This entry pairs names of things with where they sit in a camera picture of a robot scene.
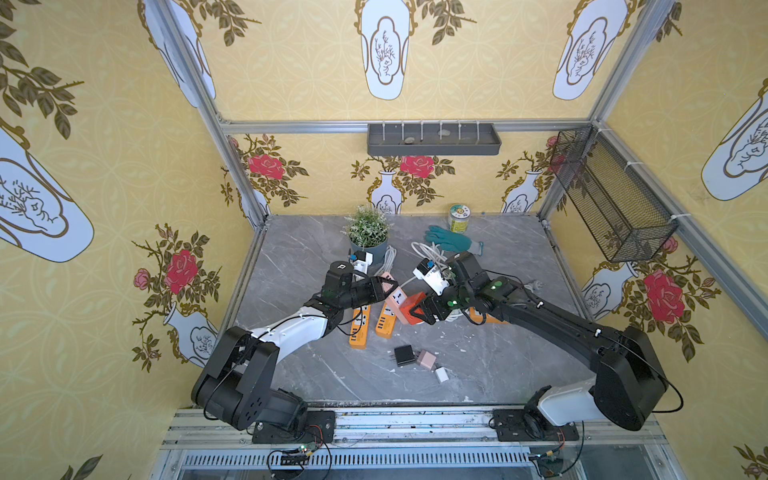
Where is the red cube adapter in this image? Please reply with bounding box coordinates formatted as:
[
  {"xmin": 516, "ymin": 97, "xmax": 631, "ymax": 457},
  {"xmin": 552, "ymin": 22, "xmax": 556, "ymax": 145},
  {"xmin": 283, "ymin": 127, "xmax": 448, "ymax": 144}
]
[{"xmin": 399, "ymin": 292, "xmax": 426, "ymax": 325}]

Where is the pink power strip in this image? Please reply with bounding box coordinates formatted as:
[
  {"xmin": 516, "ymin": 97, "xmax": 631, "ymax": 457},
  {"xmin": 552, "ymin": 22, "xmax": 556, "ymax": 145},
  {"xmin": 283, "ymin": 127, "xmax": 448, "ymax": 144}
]
[{"xmin": 385, "ymin": 285, "xmax": 409, "ymax": 325}]

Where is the orange power strip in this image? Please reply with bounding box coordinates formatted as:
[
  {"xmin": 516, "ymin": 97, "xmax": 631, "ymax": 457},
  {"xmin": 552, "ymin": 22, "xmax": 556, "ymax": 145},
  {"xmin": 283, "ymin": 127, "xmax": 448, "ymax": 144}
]
[
  {"xmin": 375, "ymin": 292, "xmax": 398, "ymax": 339},
  {"xmin": 349, "ymin": 305, "xmax": 371, "ymax": 350},
  {"xmin": 468, "ymin": 308, "xmax": 503, "ymax": 325}
]

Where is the pink plug adapter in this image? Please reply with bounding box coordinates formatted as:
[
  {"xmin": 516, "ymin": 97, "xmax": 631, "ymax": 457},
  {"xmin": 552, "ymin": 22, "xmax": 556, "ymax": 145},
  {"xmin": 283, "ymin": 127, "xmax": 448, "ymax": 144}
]
[{"xmin": 417, "ymin": 350, "xmax": 437, "ymax": 370}]

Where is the black plug adapter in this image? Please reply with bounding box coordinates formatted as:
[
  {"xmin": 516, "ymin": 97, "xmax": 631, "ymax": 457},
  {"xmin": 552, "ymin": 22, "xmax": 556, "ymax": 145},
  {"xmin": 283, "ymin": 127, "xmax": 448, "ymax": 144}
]
[{"xmin": 393, "ymin": 345, "xmax": 416, "ymax": 367}]

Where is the small white plug adapter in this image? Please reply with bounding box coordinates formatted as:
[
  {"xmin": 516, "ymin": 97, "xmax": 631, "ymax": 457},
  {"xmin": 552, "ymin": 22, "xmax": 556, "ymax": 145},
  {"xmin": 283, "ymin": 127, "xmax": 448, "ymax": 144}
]
[{"xmin": 435, "ymin": 367, "xmax": 449, "ymax": 383}]

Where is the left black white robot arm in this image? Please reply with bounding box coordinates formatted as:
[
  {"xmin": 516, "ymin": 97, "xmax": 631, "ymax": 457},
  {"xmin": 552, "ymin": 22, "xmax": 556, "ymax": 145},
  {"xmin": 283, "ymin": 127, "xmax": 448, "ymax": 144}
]
[{"xmin": 191, "ymin": 273, "xmax": 398, "ymax": 430}]

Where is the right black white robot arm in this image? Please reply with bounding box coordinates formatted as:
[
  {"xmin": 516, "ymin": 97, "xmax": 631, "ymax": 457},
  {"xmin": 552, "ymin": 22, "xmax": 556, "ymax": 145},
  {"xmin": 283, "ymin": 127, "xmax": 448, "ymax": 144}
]
[{"xmin": 408, "ymin": 277, "xmax": 672, "ymax": 438}]

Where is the potted green plant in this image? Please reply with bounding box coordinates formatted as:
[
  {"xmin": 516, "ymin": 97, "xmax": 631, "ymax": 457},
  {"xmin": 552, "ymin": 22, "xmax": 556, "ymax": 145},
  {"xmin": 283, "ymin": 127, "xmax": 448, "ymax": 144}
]
[{"xmin": 342, "ymin": 206, "xmax": 391, "ymax": 265}]

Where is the green glove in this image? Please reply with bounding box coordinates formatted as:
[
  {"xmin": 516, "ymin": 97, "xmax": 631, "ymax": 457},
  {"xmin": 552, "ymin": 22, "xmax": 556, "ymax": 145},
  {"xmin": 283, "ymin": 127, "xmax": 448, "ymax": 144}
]
[{"xmin": 425, "ymin": 225, "xmax": 484, "ymax": 256}]

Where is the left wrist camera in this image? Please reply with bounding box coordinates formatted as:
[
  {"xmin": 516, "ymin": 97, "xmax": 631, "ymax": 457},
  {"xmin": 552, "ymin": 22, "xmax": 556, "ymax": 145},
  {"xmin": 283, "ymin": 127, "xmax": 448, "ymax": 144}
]
[{"xmin": 321, "ymin": 251, "xmax": 373, "ymax": 305}]

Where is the white cable bundle right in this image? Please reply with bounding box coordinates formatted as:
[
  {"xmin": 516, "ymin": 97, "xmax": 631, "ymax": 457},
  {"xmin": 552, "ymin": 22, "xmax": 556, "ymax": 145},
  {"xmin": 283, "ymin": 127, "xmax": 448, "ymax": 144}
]
[{"xmin": 410, "ymin": 241, "xmax": 451, "ymax": 271}]

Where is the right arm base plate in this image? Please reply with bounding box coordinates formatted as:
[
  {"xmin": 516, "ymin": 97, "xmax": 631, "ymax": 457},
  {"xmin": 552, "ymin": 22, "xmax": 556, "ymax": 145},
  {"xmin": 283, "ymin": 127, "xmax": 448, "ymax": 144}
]
[{"xmin": 489, "ymin": 408, "xmax": 580, "ymax": 444}]

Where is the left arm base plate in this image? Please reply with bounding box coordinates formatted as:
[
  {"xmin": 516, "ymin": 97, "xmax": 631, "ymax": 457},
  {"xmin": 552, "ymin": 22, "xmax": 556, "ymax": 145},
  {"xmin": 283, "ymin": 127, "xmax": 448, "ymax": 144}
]
[{"xmin": 252, "ymin": 410, "xmax": 337, "ymax": 445}]

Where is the grey wall shelf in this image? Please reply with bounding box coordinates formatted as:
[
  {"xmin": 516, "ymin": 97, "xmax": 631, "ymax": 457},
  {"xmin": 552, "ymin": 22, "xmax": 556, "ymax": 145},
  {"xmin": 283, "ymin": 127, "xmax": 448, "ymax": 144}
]
[{"xmin": 367, "ymin": 121, "xmax": 502, "ymax": 157}]

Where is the black wire basket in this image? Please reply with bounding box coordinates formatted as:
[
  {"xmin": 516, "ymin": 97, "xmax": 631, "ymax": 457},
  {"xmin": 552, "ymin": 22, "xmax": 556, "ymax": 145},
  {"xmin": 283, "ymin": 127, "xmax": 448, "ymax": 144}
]
[{"xmin": 550, "ymin": 127, "xmax": 678, "ymax": 263}]

